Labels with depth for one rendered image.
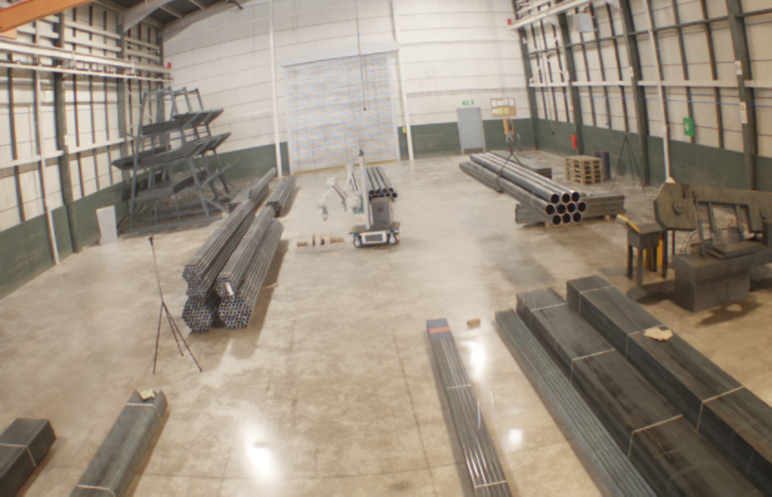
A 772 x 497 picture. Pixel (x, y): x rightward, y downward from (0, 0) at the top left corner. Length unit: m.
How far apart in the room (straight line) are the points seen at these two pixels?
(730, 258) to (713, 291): 0.51
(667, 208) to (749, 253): 1.62
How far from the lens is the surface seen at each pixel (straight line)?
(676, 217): 7.86
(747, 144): 13.21
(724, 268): 8.14
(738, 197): 8.76
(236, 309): 8.93
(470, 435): 5.22
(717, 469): 4.15
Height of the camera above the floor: 2.84
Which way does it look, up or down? 11 degrees down
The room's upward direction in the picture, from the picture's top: 6 degrees counter-clockwise
